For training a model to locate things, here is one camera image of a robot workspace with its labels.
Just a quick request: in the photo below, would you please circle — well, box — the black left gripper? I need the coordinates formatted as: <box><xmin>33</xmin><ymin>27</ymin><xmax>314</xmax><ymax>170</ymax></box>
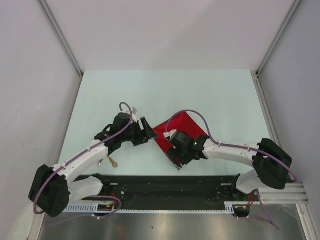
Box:
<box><xmin>120</xmin><ymin>117</ymin><xmax>158</xmax><ymax>147</ymax></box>

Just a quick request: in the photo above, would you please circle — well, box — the red satin napkin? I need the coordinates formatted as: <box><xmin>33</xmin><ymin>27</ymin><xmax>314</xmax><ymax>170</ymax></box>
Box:
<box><xmin>153</xmin><ymin>112</ymin><xmax>207</xmax><ymax>156</ymax></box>

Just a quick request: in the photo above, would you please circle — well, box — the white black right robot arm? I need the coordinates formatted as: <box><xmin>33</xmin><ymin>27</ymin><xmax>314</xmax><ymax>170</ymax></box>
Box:
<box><xmin>163</xmin><ymin>129</ymin><xmax>292</xmax><ymax>201</ymax></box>

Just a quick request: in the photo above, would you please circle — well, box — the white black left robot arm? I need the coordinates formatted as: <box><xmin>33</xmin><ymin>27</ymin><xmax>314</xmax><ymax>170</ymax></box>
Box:
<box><xmin>28</xmin><ymin>112</ymin><xmax>159</xmax><ymax>218</ymax></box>

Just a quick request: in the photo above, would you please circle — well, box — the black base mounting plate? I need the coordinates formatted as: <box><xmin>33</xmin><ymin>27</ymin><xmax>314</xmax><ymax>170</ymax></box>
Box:
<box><xmin>72</xmin><ymin>174</ymin><xmax>292</xmax><ymax>211</ymax></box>

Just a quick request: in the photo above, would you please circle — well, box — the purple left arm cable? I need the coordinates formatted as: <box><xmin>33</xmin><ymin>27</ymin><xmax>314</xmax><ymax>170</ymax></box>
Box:
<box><xmin>33</xmin><ymin>101</ymin><xmax>133</xmax><ymax>221</ymax></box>

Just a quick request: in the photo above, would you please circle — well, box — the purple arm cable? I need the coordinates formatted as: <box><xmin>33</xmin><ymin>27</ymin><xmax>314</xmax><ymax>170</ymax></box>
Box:
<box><xmin>164</xmin><ymin>109</ymin><xmax>300</xmax><ymax>230</ymax></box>
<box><xmin>33</xmin><ymin>101</ymin><xmax>133</xmax><ymax>221</ymax></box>

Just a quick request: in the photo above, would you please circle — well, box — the white slotted cable duct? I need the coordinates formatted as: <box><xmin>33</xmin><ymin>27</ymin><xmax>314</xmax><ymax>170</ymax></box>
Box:
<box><xmin>63</xmin><ymin>203</ymin><xmax>235</xmax><ymax>215</ymax></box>

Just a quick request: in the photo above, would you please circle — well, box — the aluminium right side rail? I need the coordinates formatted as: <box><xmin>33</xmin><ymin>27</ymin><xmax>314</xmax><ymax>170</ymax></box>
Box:
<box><xmin>250</xmin><ymin>71</ymin><xmax>282</xmax><ymax>147</ymax></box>

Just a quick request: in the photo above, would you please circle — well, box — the aluminium rail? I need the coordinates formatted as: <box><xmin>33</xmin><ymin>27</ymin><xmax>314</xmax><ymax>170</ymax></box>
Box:
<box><xmin>34</xmin><ymin>182</ymin><xmax>307</xmax><ymax>205</ymax></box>
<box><xmin>250</xmin><ymin>71</ymin><xmax>282</xmax><ymax>147</ymax></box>

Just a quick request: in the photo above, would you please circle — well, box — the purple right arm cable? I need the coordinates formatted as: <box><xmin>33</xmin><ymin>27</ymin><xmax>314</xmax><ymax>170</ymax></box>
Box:
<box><xmin>164</xmin><ymin>109</ymin><xmax>300</xmax><ymax>230</ymax></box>

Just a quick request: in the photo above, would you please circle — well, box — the aluminium front rail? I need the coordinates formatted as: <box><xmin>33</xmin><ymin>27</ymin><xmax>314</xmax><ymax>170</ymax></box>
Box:
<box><xmin>34</xmin><ymin>182</ymin><xmax>307</xmax><ymax>205</ymax></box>

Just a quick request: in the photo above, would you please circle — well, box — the left aluminium frame post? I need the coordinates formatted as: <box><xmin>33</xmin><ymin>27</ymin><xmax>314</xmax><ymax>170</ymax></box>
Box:
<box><xmin>36</xmin><ymin>0</ymin><xmax>84</xmax><ymax>79</ymax></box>

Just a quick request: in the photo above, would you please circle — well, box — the aluminium frame post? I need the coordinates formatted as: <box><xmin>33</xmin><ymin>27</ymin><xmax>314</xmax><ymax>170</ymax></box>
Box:
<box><xmin>36</xmin><ymin>0</ymin><xmax>84</xmax><ymax>79</ymax></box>
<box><xmin>255</xmin><ymin>0</ymin><xmax>304</xmax><ymax>77</ymax></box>

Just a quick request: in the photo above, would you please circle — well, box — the right aluminium frame post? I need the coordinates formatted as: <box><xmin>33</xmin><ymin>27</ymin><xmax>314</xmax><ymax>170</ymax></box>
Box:
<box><xmin>255</xmin><ymin>0</ymin><xmax>304</xmax><ymax>77</ymax></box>

